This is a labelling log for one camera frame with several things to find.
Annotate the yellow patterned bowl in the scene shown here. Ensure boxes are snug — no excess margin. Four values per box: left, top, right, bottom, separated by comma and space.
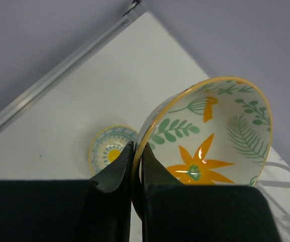
88, 125, 138, 175

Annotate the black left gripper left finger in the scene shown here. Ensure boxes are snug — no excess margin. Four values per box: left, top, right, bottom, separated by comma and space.
0, 142, 134, 241

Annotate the blue zigzag patterned bowl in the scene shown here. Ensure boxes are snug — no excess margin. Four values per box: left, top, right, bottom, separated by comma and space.
132, 76, 273, 218

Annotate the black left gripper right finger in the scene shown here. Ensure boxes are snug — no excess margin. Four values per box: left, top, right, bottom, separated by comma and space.
142, 145, 280, 241

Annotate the white wire dish rack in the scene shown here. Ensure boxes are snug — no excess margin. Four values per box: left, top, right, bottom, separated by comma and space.
255, 148, 290, 241

